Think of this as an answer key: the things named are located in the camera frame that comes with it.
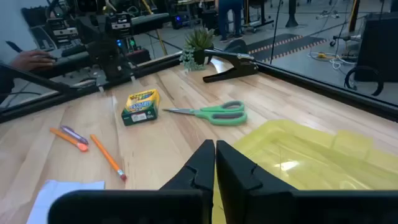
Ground orange pencil with eraser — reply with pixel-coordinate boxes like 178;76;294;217
90;134;127;182

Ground small potted green plant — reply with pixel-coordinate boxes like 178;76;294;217
180;27;215;72

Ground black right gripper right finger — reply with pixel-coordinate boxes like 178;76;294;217
216;140;398;224

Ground orange pen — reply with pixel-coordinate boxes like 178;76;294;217
49;127;90;152

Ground black striped floor mat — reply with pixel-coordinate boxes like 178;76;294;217
247;33;327;63

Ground black coiled cable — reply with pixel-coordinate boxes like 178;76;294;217
344;65;385;96

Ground white floor cable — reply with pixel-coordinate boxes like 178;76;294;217
307;51;358;70

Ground person's hand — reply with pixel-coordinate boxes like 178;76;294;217
11;49;55;72

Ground black equipment case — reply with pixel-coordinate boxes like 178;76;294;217
356;12;398;83

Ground yellow translucent plastic case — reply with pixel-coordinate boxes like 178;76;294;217
212;119;398;224

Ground crayon box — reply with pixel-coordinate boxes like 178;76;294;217
121;89;160;126

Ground purple pen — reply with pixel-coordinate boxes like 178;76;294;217
60;125;90;146

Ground black aluminium table frame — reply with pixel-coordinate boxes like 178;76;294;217
0;46;398;124

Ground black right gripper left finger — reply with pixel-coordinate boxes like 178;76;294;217
48;139;216;224

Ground green handled scissors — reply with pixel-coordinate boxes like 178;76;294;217
162;100;248;126

